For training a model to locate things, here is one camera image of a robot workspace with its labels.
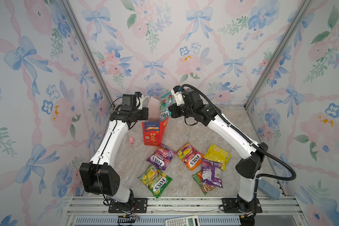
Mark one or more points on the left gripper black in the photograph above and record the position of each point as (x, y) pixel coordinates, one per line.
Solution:
(144, 110)

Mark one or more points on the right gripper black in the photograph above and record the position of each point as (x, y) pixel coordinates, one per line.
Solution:
(173, 110)

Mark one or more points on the teal Fox's candy bag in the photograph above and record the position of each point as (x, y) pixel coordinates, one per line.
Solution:
(165, 102)

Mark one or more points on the red paper gift bag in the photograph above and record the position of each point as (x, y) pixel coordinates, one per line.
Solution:
(153, 128)

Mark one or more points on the purple Fox's candy bag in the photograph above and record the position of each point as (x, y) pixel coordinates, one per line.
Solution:
(161, 157)

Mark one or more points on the purple white snack packet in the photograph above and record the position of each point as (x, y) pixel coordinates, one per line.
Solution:
(211, 173)

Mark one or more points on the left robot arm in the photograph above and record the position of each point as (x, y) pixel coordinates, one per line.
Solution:
(98, 175)

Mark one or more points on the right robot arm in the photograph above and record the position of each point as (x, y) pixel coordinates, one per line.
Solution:
(251, 152)

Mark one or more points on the orange Fox's candy bag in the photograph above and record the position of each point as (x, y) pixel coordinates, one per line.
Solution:
(190, 156)

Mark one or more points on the green Fox's candy bag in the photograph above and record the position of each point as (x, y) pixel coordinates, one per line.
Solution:
(155, 180)

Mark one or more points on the yellow snack packet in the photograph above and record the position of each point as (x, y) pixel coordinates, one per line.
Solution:
(217, 154)

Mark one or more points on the green noodle snack packet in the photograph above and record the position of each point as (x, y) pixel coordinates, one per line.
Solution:
(205, 188)

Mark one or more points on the blue grey cloth roll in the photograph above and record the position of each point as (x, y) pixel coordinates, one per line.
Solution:
(268, 189)

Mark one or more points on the white calculator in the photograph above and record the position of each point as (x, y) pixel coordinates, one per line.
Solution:
(183, 221)

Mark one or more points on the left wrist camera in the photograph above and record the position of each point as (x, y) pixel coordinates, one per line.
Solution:
(139, 100)

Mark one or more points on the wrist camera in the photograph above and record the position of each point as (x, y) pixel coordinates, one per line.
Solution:
(177, 94)
(139, 100)

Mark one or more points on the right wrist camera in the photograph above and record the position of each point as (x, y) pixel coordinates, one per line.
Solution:
(177, 94)

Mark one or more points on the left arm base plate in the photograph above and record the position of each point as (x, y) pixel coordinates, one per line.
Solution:
(134, 205)

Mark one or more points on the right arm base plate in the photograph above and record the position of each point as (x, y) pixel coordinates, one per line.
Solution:
(231, 205)

